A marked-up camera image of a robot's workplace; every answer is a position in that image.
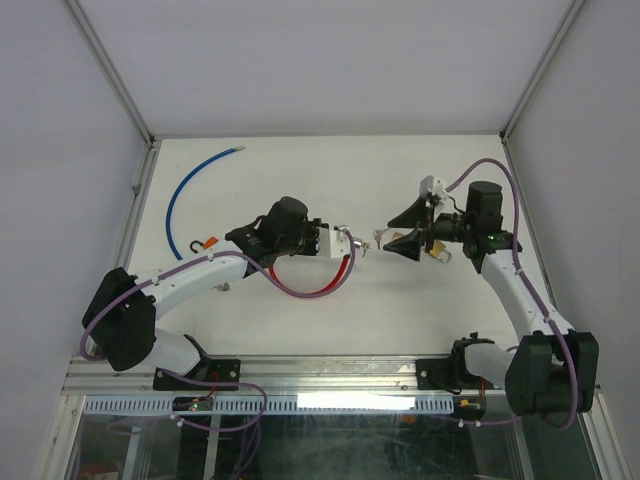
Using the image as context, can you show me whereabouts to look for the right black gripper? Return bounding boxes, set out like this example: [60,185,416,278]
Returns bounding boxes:
[382,195,474,261]

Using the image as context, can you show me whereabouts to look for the small padlock keys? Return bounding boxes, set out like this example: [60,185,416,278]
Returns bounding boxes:
[373,228,389,250]

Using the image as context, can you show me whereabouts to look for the red cable lock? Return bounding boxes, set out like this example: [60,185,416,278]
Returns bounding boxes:
[268,254,351,297]

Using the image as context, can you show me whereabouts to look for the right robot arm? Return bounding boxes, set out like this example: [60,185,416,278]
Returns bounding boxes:
[383,176,599,418]

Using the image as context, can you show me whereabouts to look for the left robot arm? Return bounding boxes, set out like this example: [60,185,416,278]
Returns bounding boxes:
[80,196,329,389]

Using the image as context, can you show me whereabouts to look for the orange black padlock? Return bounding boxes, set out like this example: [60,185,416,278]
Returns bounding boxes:
[189,236,218,253]

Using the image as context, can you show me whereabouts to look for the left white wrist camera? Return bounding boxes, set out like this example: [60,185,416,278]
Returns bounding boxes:
[316,225,355,259]

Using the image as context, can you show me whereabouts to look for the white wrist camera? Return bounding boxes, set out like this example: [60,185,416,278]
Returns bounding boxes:
[316,225,355,259]
[419,175,449,207]

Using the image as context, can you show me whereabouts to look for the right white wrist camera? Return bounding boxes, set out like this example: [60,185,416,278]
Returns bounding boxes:
[419,175,449,207]

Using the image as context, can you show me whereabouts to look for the blue cable lock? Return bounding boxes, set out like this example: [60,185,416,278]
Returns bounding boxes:
[163,145,246,260]

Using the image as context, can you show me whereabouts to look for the aluminium mounting rail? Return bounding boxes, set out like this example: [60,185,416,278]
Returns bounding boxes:
[64,352,599,397]

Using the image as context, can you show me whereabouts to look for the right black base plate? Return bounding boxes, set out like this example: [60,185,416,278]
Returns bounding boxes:
[415,358,461,394]

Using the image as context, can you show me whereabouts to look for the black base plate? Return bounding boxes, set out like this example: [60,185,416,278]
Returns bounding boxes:
[415,358,461,394]
[152,358,241,392]

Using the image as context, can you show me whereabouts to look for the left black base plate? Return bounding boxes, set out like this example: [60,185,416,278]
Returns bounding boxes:
[152,358,241,392]

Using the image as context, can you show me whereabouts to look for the white slotted cable duct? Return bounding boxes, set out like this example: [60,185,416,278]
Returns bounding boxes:
[83,392,454,417]

